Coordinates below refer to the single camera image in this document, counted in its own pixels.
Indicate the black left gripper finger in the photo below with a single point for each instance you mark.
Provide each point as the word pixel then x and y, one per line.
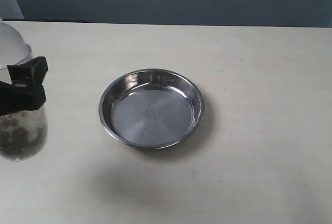
pixel 26 91

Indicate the round stainless steel dish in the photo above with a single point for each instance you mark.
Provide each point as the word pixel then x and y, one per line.
pixel 151 108

